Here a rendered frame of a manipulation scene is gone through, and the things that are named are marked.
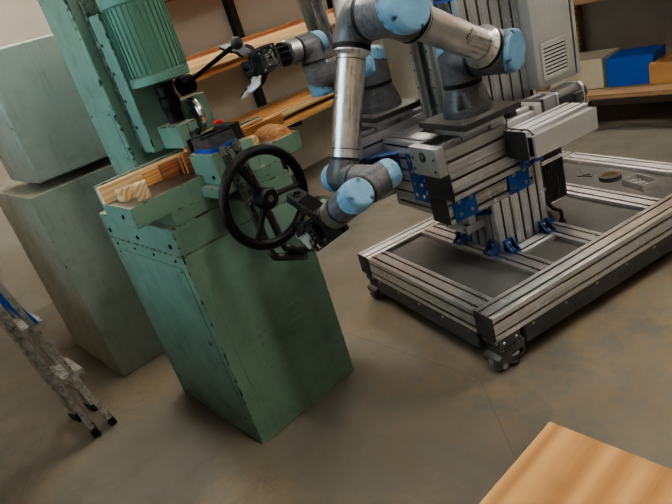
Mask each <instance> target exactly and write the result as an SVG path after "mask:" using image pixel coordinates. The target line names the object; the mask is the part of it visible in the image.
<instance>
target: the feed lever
mask: <svg viewBox="0 0 672 504"><path fill-rule="evenodd" d="M242 46H243V41H242V39H241V38H240V37H237V36H235V37H233V38H232V39H231V41H230V46H228V47H227V48H226V49H225V50H224V51H222V52H221V53H220V54H219V55H218V56H216V57H215V58H214V59H213V60H212V61H210V62H209V63H208V64H207V65H206V66H204V67H203V68H202V69H201V70H200V71H198V72H197V73H196V74H195V75H194V76H192V75H191V74H186V75H184V76H181V77H179V78H176V79H175V81H174V82H173V85H174V86H175V87H176V90H177V91H178V93H179V94H180V95H182V96H185V95H188V94H190V93H193V92H196V91H197V83H196V79H197V78H199V77H200V76H201V75H202V74H204V73H205V72H206V71H207V70H209V69H210V68H211V67H212V66H213V65H215V64H216V63H217V62H218V61H220V60H221V59H222V58H223V57H225V56H226V55H227V54H228V53H230V52H231V51H232V50H233V49H235V50H239V49H241V48H242Z"/></svg>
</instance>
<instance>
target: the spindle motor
mask: <svg viewBox="0 0 672 504"><path fill-rule="evenodd" d="M95 1H96V3H97V5H98V8H99V10H100V12H101V15H102V17H103V20H104V22H105V24H106V27H107V29H108V32H109V34H110V36H111V39H112V41H113V44H114V46H115V48H116V51H117V53H118V56H119V58H120V60H121V63H122V65H123V68H124V70H125V72H126V75H127V77H128V80H130V81H129V82H130V85H131V87H132V89H144V88H148V87H151V86H155V85H158V84H161V83H164V82H167V81H170V80H173V79H176V78H179V77H181V76H184V75H185V74H187V73H188V72H189V71H190V68H189V65H188V63H186V62H187V60H186V57H185V55H184V52H183V49H182V47H181V44H180V41H179V39H178V36H177V33H176V31H175V28H174V25H173V23H172V20H171V17H170V14H169V12H168V9H167V6H166V4H165V1H164V0H95Z"/></svg>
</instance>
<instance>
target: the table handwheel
mask: <svg viewBox="0 0 672 504"><path fill-rule="evenodd" d="M258 155H272V156H275V157H278V158H280V159H281V160H283V161H284V162H285V163H286V164H287V165H288V166H289V167H290V169H291V170H292V172H293V173H294V175H295V178H296V181H297V182H295V183H293V184H290V185H288V186H286V187H283V188H281V189H278V190H275V189H274V188H272V187H260V186H259V185H257V184H256V183H255V182H254V181H253V180H252V179H251V178H250V176H249V175H248V174H247V173H246V172H245V171H244V170H243V169H242V168H241V166H242V165H243V164H244V163H245V162H246V161H247V160H249V159H251V158H253V157H255V156H258ZM236 172H237V173H238V174H239V175H240V176H241V177H242V178H243V179H244V180H245V181H246V182H247V183H248V184H249V185H250V186H251V187H252V188H253V190H247V191H248V194H249V199H250V201H251V202H252V203H254V204H255V205H256V206H257V207H258V208H261V210H260V216H259V223H258V228H257V234H256V239H253V238H251V237H249V236H247V235H245V234H244V233H243V232H242V231H241V230H240V229H239V228H238V226H237V225H236V223H235V221H234V219H233V217H232V214H231V210H230V205H229V199H230V200H233V201H241V202H243V200H242V198H241V196H240V194H239V192H238V191H236V192H234V193H232V194H230V195H229V193H230V187H231V183H232V180H233V178H234V176H235V174H236ZM296 187H299V188H301V189H302V190H304V191H305V192H307V193H308V184H307V180H306V177H305V174H304V172H303V169H302V168H301V166H300V164H299V163H298V161H297V160H296V159H295V158H294V157H293V156H292V155H291V154H290V153H289V152H287V151H286V150H284V149H282V148H280V147H278V146H275V145H270V144H259V145H254V146H251V147H249V148H246V149H245V150H243V151H241V152H240V153H239V154H237V155H236V156H235V157H234V158H233V159H232V161H231V162H230V163H229V164H228V166H227V168H226V169H225V171H224V173H223V176H222V179H221V182H220V186H219V193H218V204H219V211H220V215H221V218H222V221H223V223H224V225H225V227H226V229H227V230H228V232H229V233H230V235H231V236H232V237H233V238H234V239H235V240H236V241H238V242H239V243H240V244H242V245H244V246H245V247H248V248H250V249H254V250H271V249H274V248H277V247H279V246H281V245H283V244H285V243H286V242H288V241H289V240H290V239H291V238H292V237H293V236H294V235H295V232H296V231H297V230H298V229H295V228H293V227H291V224H290V226H289V227H288V228H287V229H286V230H285V231H284V232H283V233H282V234H281V235H279V236H277V237H275V238H273V239H270V240H262V234H263V228H264V222H265V217H266V213H267V209H273V208H275V207H276V206H277V204H278V201H279V196H280V195H282V194H284V193H286V192H288V191H291V190H293V189H294V188H296ZM308 194H309V193H308ZM304 218H305V214H304V213H302V212H301V211H299V210H298V209H297V212H296V215H295V217H294V219H293V221H292V222H296V221H302V222H303V221H304Z"/></svg>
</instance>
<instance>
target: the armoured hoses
mask: <svg viewBox="0 0 672 504"><path fill-rule="evenodd" d="M230 145H231V146H232V148H233V150H234V152H235V154H236V155H237V154H239V153H240V152H241V151H243V150H242V146H241V144H240V142H239V140H238V139H236V140H233V141H232V142H230ZM218 149H219V151H220V153H221V155H222V157H223V160H224V162H226V163H225V164H226V166H228V164H229V163H230V162H231V161H232V157H231V155H230V151H229V149H228V147H227V145H222V146H220V147H218ZM241 167H243V168H242V169H244V171H245V172H246V173H247V174H248V175H249V176H250V178H251V179H252V180H253V181H254V182H255V183H256V184H257V185H259V183H258V181H257V179H256V177H255V175H254V173H253V171H252V168H251V166H250V164H249V162H248V160H247V161H246V162H245V163H244V164H243V165H242V166H241ZM233 181H234V183H235V185H236V188H237V190H238V192H239V194H240V196H241V198H242V200H243V202H244V204H245V206H246V208H247V211H248V213H249V215H250V217H251V219H252V222H253V224H254V226H255V228H256V230H257V228H258V223H259V215H258V212H257V210H256V208H255V206H254V204H253V203H252V202H251V201H250V199H249V194H248V191H247V189H246V187H245V185H244V183H243V181H242V179H241V177H240V175H239V174H238V173H237V172H236V174H235V176H234V178H233ZM259 186H260V185H259ZM266 217H267V219H268V221H269V223H270V225H271V227H272V229H273V232H274V234H275V236H276V237H277V236H279V235H281V234H282V233H283V232H282V230H281V228H280V226H279V224H278V222H277V219H276V217H275V215H274V213H273V211H272V209H267V213H266ZM268 237H269V236H268V234H267V232H266V230H265V228H263V234H262V240H269V238H268ZM313 244H314V243H311V246H312V249H308V248H307V247H306V245H305V244H300V245H289V244H288V243H287V242H286V243H285V244H283V245H281V248H282V249H283V250H284V251H285V252H286V253H277V252H276V251H275V249H271V250H266V252H267V254H268V256H269V257H270V258H271V259H272V260H274V261H292V260H307V259H308V258H309V254H308V253H307V252H314V251H316V249H315V248H314V246H313Z"/></svg>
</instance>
